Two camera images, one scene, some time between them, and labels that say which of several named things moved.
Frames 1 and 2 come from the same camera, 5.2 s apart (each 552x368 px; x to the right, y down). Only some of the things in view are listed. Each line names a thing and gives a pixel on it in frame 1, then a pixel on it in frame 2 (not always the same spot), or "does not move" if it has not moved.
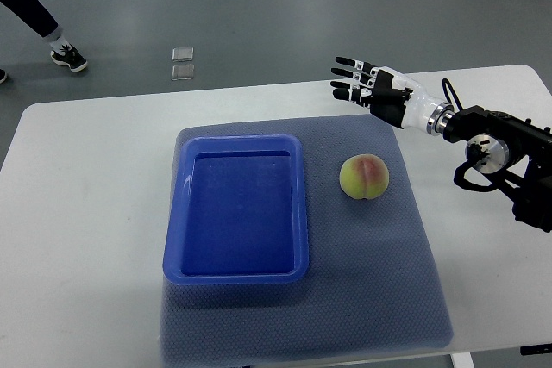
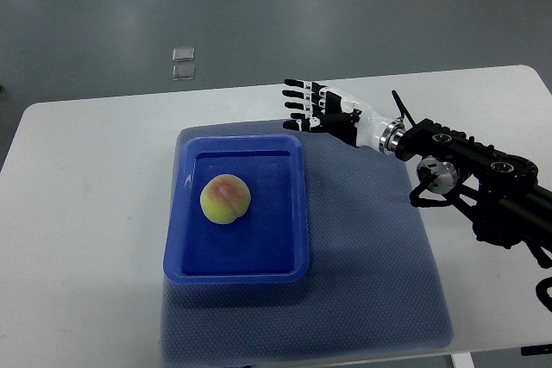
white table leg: [462, 360] does not move
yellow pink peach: [364, 177] to [223, 198]
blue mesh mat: [372, 284] does not move
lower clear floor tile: [183, 71] does not move
